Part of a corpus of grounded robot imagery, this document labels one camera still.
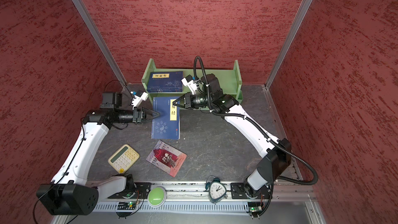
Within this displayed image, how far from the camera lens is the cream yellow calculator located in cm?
81

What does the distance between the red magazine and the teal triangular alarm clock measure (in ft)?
0.62

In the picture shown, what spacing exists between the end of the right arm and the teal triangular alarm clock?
1.35 ft

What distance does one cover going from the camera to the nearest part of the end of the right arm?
1.97 feet
